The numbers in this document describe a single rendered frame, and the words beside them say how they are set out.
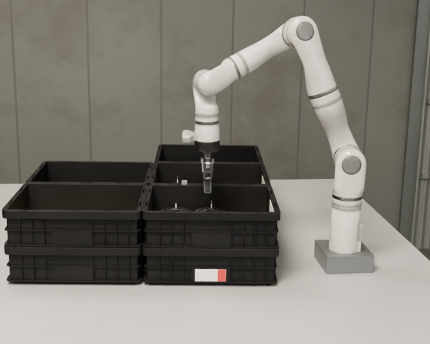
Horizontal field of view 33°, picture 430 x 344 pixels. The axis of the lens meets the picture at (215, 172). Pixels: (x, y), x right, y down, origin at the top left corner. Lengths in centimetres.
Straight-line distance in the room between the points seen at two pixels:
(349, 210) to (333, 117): 29
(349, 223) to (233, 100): 204
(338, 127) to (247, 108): 200
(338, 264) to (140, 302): 63
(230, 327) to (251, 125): 243
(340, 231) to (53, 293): 88
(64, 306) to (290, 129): 249
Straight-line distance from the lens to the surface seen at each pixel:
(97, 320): 200
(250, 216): 211
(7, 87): 421
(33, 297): 216
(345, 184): 226
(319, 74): 219
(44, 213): 215
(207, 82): 210
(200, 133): 215
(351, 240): 231
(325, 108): 221
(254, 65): 216
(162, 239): 214
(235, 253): 214
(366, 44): 435
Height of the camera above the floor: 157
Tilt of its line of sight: 15 degrees down
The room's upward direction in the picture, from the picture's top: 1 degrees clockwise
